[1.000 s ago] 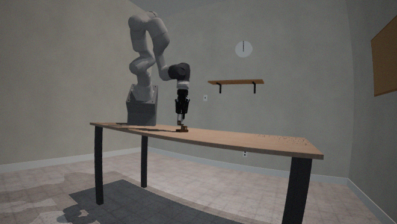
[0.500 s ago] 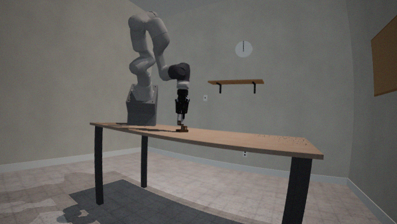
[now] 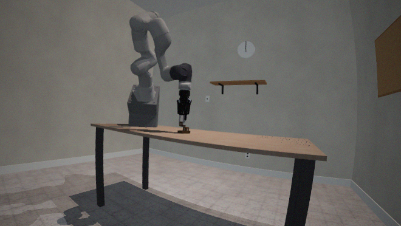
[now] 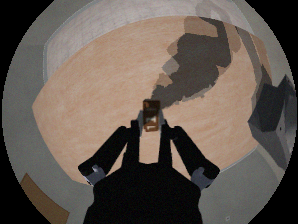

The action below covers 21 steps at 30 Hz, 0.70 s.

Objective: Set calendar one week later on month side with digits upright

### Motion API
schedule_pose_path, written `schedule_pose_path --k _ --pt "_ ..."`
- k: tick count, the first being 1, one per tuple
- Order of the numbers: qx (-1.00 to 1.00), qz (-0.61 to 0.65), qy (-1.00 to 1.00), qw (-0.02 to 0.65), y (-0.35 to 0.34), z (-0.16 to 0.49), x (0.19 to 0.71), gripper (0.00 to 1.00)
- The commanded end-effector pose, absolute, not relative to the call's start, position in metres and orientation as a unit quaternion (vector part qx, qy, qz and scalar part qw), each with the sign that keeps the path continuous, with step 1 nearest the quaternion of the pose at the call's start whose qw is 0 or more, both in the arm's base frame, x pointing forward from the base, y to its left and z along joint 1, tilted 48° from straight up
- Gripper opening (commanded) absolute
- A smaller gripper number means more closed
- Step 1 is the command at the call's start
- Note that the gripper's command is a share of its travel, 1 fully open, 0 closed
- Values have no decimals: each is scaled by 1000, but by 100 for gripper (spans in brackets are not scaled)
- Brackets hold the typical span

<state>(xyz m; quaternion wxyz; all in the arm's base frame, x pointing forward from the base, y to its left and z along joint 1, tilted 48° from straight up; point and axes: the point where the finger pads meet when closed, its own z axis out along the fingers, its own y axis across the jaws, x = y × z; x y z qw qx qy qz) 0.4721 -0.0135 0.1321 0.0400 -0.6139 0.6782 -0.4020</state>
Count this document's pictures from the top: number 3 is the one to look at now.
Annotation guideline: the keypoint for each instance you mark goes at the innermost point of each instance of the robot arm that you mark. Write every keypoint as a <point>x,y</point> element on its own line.
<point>140,24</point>

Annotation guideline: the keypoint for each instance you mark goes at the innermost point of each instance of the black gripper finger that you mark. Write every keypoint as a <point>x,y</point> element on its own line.
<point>180,109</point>
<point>186,110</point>

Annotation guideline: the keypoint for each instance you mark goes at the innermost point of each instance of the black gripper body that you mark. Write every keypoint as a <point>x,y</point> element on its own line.
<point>184,94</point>

